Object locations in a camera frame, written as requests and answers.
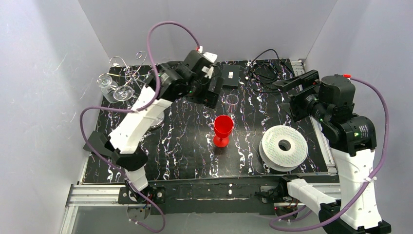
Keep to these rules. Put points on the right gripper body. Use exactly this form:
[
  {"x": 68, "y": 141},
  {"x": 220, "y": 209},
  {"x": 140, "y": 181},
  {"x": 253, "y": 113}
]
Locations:
[{"x": 297, "y": 105}]

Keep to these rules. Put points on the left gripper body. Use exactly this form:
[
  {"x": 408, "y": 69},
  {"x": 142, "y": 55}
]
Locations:
[{"x": 212, "y": 91}]

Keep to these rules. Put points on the clear champagne flute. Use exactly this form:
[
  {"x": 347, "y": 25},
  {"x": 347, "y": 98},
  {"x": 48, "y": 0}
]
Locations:
[{"x": 231, "y": 104}]

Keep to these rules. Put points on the red wine glass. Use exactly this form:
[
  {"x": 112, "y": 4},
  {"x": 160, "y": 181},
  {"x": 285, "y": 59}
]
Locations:
[{"x": 223, "y": 126}]

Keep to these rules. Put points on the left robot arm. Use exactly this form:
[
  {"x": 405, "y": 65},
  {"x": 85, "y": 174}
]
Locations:
[{"x": 169, "y": 82}]

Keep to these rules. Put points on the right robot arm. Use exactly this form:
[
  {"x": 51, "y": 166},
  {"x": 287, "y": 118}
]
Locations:
[{"x": 352, "y": 141}]

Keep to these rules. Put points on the chrome wine glass rack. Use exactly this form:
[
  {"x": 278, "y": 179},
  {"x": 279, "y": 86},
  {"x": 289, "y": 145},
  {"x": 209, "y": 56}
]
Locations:
[{"x": 131, "y": 74}]

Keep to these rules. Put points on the clear wine glass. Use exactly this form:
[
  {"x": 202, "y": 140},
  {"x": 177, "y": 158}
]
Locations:
[
  {"x": 123, "y": 93},
  {"x": 107, "y": 85}
]

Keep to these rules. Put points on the black box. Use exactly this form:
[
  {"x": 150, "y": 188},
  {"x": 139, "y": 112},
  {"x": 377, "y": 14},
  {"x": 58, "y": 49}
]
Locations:
[{"x": 230, "y": 73}]

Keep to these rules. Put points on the white filament spool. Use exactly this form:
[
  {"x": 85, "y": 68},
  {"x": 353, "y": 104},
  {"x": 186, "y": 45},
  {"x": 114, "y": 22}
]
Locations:
[{"x": 283, "y": 148}]

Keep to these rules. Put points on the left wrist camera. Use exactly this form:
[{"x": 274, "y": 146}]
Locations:
[{"x": 208, "y": 61}]

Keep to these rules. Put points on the aluminium frame rail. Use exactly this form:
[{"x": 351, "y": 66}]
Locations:
[{"x": 93, "y": 195}]

